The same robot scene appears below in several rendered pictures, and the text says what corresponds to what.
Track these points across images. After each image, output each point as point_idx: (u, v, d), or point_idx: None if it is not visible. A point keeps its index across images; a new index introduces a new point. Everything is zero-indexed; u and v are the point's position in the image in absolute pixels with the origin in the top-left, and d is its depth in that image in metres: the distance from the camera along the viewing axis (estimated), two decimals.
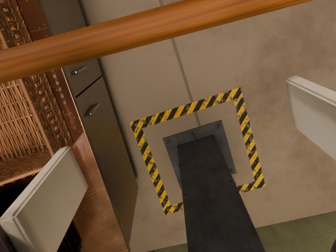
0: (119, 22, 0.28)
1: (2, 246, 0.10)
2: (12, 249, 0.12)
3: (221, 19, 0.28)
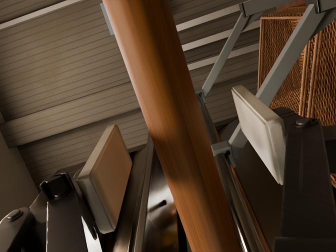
0: None
1: (77, 207, 0.11)
2: (87, 207, 0.13)
3: None
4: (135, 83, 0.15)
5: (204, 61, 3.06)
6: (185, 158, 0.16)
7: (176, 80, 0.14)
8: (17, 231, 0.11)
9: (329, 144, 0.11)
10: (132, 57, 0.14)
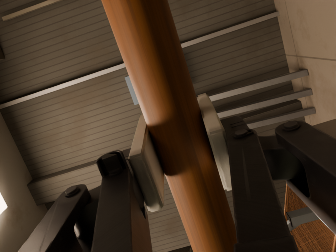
0: None
1: (127, 187, 0.11)
2: (138, 185, 0.14)
3: None
4: (138, 93, 0.15)
5: None
6: (188, 167, 0.16)
7: (179, 90, 0.15)
8: (72, 208, 0.11)
9: (262, 154, 0.12)
10: (136, 68, 0.14)
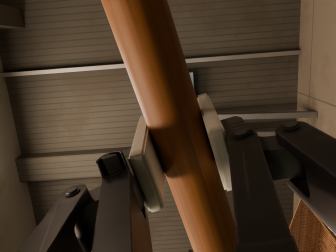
0: None
1: (127, 187, 0.11)
2: (138, 185, 0.14)
3: None
4: (138, 94, 0.15)
5: None
6: (188, 167, 0.16)
7: (179, 91, 0.15)
8: (72, 208, 0.11)
9: (262, 154, 0.12)
10: (135, 69, 0.14)
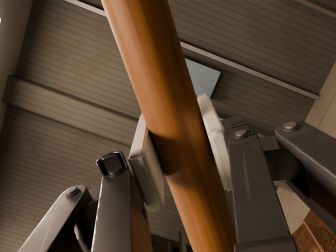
0: None
1: (127, 187, 0.11)
2: (138, 185, 0.14)
3: None
4: (142, 106, 0.15)
5: None
6: (191, 178, 0.16)
7: (183, 103, 0.15)
8: (72, 209, 0.11)
9: (262, 155, 0.12)
10: (140, 82, 0.15)
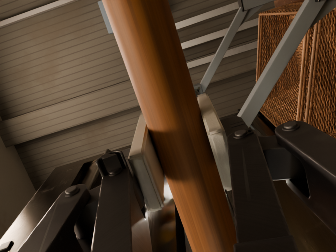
0: None
1: (127, 187, 0.11)
2: (138, 185, 0.14)
3: None
4: (139, 95, 0.15)
5: (203, 59, 3.06)
6: (189, 169, 0.16)
7: (180, 93, 0.15)
8: (72, 208, 0.11)
9: (262, 154, 0.12)
10: (137, 71, 0.14)
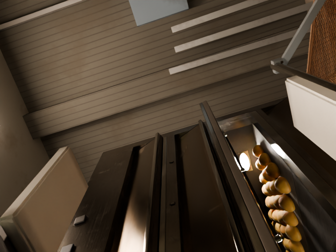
0: None
1: (2, 246, 0.10)
2: (12, 249, 0.12)
3: None
4: None
5: (231, 51, 3.09)
6: None
7: None
8: None
9: None
10: None
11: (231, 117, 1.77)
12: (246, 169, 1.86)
